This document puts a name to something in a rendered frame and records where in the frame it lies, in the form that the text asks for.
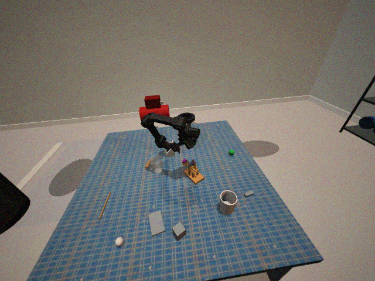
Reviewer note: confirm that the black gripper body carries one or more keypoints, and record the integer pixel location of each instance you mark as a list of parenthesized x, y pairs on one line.
[(176, 146)]

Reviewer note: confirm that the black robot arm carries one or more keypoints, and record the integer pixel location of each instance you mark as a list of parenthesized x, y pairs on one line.
[(178, 123)]

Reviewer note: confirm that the grey ball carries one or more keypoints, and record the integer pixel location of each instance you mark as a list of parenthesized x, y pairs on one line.
[(119, 241)]

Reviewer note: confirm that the brown open cylinder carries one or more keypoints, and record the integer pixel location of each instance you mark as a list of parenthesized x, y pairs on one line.
[(228, 200)]

